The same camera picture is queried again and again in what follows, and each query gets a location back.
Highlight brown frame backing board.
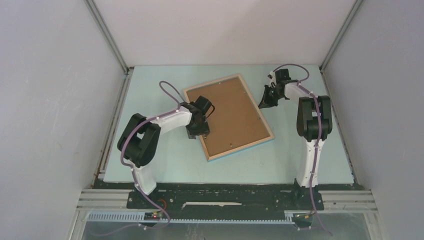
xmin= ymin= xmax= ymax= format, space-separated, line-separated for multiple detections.
xmin=187 ymin=77 xmax=271 ymax=158

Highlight wooden picture frame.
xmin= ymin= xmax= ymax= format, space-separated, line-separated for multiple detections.
xmin=183 ymin=73 xmax=275 ymax=163

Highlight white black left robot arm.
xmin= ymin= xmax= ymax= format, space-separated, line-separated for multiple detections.
xmin=117 ymin=96 xmax=216 ymax=208

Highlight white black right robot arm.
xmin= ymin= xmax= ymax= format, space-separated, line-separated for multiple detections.
xmin=258 ymin=64 xmax=333 ymax=188

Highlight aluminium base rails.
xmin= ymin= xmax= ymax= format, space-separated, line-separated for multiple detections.
xmin=67 ymin=183 xmax=385 ymax=240

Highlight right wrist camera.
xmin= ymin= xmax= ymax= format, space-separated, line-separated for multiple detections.
xmin=267 ymin=70 xmax=276 ymax=85

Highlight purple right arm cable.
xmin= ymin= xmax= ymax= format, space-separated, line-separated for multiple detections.
xmin=272 ymin=63 xmax=334 ymax=237

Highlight right corner aluminium rail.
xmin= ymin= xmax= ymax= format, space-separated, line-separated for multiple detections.
xmin=319 ymin=0 xmax=365 ymax=73

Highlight corner aluminium rail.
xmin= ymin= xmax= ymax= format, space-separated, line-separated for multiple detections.
xmin=84 ymin=0 xmax=131 ymax=75
xmin=319 ymin=0 xmax=365 ymax=73

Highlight white cable duct strip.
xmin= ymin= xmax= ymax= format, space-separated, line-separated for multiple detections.
xmin=86 ymin=211 xmax=294 ymax=224

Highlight left corner aluminium rail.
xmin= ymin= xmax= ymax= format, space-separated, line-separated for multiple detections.
xmin=84 ymin=0 xmax=131 ymax=75

